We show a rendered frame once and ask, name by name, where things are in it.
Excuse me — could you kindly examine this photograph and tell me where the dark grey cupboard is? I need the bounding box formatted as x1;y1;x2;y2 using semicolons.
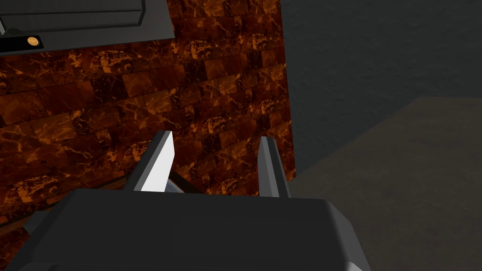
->
0;0;176;57

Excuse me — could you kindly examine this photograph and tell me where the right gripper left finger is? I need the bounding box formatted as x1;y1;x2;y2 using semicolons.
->
123;130;176;193

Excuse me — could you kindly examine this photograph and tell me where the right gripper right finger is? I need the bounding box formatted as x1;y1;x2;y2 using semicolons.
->
257;136;292;199

